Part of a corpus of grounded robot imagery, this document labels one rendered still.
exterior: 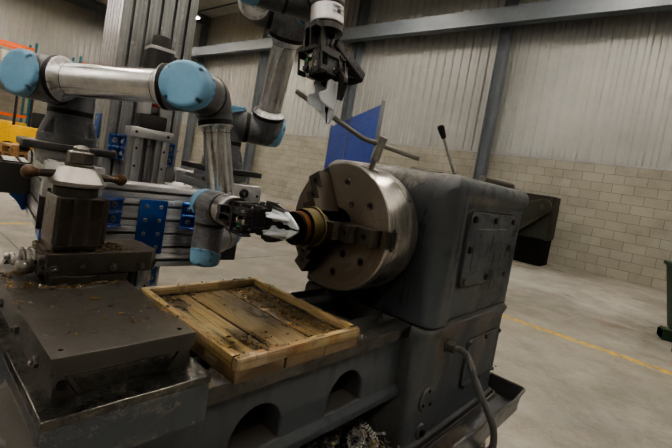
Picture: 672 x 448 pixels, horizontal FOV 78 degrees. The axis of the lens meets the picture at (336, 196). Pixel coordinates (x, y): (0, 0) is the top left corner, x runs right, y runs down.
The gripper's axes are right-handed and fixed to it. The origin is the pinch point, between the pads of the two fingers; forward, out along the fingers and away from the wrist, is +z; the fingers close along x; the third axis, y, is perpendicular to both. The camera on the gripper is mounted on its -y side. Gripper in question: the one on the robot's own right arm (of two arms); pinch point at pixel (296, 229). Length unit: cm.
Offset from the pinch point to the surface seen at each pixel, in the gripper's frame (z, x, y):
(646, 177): -39, 112, -1008
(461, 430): 21, -54, -57
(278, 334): 6.5, -19.2, 6.5
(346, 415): 13.1, -37.9, -10.9
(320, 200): -4.4, 6.2, -10.5
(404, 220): 11.8, 4.9, -22.5
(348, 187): -1.5, 10.2, -16.3
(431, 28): -571, 452, -931
